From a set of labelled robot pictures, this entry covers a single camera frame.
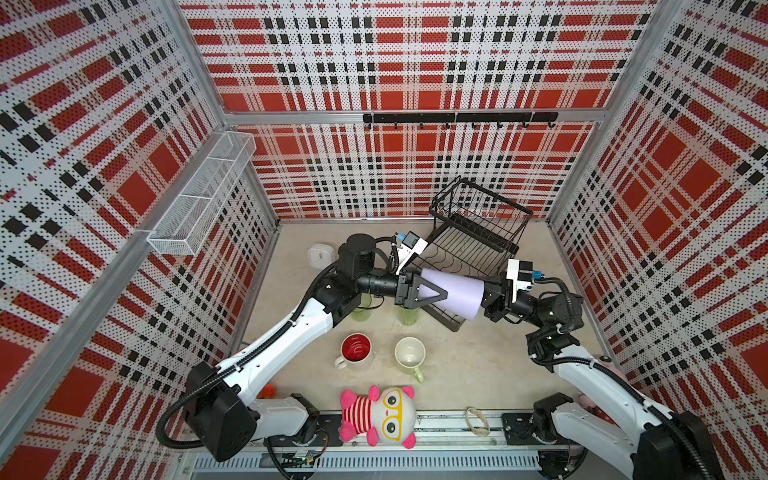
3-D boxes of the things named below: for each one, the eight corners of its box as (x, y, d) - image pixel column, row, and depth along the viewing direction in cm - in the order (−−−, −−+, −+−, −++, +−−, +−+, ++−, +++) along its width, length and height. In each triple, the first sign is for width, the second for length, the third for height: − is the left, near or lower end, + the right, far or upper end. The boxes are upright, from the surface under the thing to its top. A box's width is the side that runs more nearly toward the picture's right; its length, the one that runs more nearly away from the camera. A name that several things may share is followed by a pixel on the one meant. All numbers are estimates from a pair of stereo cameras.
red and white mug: (338, 370, 85) (334, 361, 79) (342, 343, 90) (338, 332, 84) (370, 370, 85) (368, 361, 79) (372, 343, 90) (370, 332, 84)
